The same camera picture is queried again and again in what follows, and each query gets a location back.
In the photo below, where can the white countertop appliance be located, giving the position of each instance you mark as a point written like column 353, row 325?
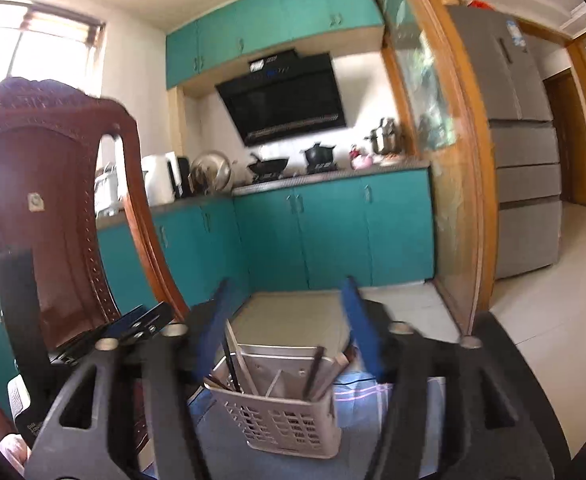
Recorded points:
column 158, row 180

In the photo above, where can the teal wall cabinets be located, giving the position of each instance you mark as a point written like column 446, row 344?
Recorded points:
column 273, row 20

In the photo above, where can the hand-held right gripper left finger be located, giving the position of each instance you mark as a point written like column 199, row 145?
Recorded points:
column 213, row 330

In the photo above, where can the pink small container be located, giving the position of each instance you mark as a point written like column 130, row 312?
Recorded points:
column 362, row 160

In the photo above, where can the striped blue cloth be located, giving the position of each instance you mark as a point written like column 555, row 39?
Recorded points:
column 358, row 410

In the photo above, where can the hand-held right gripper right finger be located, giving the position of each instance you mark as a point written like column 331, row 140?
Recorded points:
column 363, row 330

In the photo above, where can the black wok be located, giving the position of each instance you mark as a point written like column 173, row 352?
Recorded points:
column 270, row 166

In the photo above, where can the stainless steel pot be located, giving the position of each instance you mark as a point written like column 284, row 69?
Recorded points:
column 387, row 137

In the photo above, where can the black countertop appliance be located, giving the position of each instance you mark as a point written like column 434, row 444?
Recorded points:
column 184, row 177

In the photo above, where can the black range hood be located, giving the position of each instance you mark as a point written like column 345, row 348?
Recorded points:
column 283, row 105

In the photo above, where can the red bag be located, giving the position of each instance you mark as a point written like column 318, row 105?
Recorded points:
column 483, row 4

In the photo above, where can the window with blind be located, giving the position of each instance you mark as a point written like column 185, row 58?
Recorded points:
column 38, row 55

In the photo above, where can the black lidded pot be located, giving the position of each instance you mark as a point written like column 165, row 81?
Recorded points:
column 320, row 156

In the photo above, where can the brown wooden door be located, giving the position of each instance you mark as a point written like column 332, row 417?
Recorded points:
column 570, row 150

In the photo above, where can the silver pot lid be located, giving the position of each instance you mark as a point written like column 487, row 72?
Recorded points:
column 212, row 170

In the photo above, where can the white dish rack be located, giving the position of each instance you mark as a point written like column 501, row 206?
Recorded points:
column 105, row 190

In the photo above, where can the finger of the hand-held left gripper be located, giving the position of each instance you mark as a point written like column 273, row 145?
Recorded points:
column 123, row 324
column 155, row 317

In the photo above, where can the white plastic utensil basket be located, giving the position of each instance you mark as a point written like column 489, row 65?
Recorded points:
column 283, row 420

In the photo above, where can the teal base cabinets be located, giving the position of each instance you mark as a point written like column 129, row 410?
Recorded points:
column 333, row 230

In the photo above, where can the carved wooden chair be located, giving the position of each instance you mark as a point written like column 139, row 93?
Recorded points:
column 48, row 170

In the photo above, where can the person's left hand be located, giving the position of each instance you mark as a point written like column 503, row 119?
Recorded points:
column 13, row 452

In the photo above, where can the grey refrigerator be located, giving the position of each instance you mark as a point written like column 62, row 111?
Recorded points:
column 523, row 185

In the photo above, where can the wood framed glass door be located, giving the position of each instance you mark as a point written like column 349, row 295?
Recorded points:
column 438, row 160

